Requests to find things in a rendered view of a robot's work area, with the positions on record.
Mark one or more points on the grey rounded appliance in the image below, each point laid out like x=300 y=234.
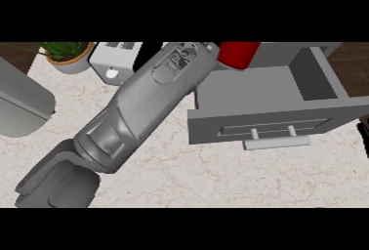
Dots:
x=21 y=97

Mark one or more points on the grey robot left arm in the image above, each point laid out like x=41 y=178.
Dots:
x=143 y=97

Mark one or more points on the grey drawer front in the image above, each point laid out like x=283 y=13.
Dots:
x=269 y=123

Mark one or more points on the red can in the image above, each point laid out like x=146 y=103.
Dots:
x=238 y=53

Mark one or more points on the green plant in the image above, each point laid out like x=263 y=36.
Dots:
x=62 y=49

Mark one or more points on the pale plant pot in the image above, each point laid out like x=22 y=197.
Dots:
x=72 y=66

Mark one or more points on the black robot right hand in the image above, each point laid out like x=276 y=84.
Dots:
x=363 y=132

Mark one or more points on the grey cabinet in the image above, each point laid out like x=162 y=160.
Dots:
x=277 y=52

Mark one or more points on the grey open drawer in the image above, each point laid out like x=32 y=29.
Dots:
x=254 y=91

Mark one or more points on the white box appliance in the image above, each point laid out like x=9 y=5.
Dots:
x=115 y=58

